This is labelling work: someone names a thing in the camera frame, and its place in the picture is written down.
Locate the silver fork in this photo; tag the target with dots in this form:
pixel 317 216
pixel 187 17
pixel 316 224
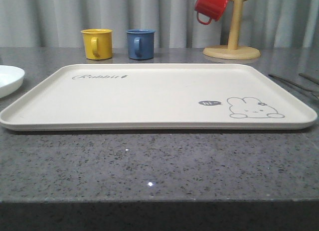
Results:
pixel 313 92

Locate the white round plate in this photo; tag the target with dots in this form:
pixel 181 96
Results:
pixel 11 78

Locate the cream rabbit serving tray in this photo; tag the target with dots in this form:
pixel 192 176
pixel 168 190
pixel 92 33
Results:
pixel 157 96

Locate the blue mug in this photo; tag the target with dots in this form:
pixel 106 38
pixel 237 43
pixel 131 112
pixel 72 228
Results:
pixel 140 43

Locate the yellow mug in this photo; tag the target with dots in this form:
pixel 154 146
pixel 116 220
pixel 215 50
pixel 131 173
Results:
pixel 98 43

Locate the wooden mug tree stand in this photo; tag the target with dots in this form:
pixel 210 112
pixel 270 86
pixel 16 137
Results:
pixel 232 50

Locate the red mug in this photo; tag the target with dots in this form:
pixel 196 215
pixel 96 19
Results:
pixel 213 9

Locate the grey curtain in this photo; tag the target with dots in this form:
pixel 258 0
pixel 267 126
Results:
pixel 58 23

